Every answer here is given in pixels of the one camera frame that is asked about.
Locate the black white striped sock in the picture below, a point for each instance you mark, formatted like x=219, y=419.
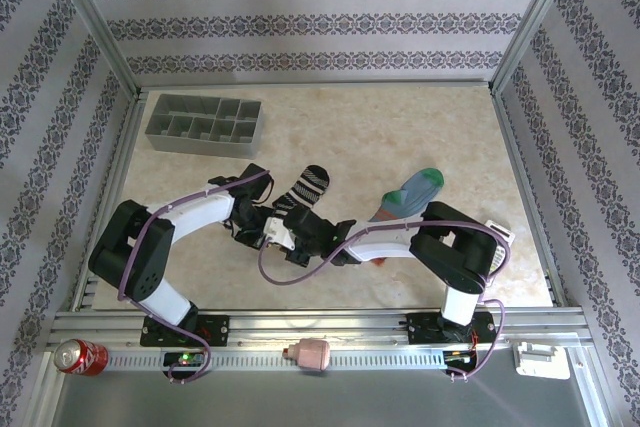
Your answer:
x=307, y=187

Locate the blue green orange sock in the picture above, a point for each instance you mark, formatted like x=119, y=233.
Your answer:
x=415, y=192

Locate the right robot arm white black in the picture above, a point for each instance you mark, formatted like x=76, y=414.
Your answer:
x=380, y=243

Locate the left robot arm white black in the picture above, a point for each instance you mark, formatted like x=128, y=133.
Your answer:
x=200, y=209

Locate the grey compartment organizer box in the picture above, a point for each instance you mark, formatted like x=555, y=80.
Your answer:
x=205, y=139

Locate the small red object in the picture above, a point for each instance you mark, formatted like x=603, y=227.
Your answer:
x=380, y=261

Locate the pink plastic bottle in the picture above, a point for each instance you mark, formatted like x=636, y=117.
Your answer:
x=310, y=354

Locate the red soda can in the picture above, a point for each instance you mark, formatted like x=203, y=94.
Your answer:
x=80, y=358

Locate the aluminium front rail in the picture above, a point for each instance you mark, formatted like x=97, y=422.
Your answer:
x=310, y=322

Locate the aluminium back rail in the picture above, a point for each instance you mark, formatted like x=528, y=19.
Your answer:
x=310, y=86

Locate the aluminium side rail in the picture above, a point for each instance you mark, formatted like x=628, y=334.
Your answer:
x=117, y=167
x=525, y=187

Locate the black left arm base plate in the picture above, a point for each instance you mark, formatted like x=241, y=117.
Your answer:
x=215, y=329

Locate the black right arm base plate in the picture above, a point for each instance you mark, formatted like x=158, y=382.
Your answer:
x=422, y=327

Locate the aluminium frame post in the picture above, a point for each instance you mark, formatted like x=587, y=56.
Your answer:
x=530, y=22
x=95, y=17

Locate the white plastic bracket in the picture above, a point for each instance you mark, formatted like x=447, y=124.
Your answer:
x=542, y=362

